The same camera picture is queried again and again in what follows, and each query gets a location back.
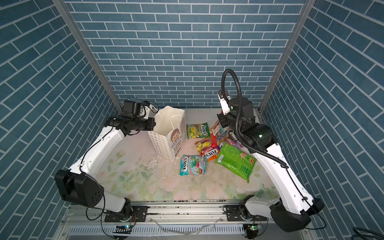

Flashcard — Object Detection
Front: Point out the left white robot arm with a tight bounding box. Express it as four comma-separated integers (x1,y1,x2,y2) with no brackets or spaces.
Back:
55,99,159,222

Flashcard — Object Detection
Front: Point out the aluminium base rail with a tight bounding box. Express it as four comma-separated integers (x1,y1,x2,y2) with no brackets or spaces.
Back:
53,201,317,240

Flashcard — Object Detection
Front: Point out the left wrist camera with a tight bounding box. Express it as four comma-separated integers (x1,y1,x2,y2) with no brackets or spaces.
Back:
144,101,159,120

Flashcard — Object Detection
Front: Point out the teal snack packet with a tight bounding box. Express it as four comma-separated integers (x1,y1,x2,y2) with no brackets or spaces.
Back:
180,155,207,176

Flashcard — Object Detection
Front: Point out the white patterned paper bag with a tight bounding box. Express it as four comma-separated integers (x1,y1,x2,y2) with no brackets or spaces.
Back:
149,106,187,162

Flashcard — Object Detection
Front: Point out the yellow snack packet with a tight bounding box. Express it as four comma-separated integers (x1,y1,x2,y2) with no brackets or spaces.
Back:
216,127,230,142

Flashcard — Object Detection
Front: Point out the black cable bottom corner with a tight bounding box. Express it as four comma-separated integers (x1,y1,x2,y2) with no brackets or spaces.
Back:
352,227,384,240

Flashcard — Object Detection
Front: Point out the green Fox's spring candy bag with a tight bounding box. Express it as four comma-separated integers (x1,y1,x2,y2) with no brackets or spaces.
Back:
187,123,211,139

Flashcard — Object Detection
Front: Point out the green snack packet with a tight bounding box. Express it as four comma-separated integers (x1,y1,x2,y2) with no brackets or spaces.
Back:
216,143,257,183

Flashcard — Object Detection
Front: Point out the purple Fox's raspberry candy bag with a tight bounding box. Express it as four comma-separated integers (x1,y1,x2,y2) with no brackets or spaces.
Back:
224,137,243,149

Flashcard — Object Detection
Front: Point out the red snack packet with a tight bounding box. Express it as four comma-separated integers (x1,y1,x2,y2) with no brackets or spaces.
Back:
210,120,225,147

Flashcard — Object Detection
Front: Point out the orange Fox's fruits candy bag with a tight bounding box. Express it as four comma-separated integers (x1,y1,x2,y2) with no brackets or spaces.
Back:
195,138,220,162

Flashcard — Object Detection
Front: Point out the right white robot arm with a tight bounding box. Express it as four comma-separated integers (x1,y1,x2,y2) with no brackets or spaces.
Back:
239,98,325,233

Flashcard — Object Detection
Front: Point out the white cable on rail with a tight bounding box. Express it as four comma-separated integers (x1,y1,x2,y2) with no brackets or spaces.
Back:
149,217,223,235

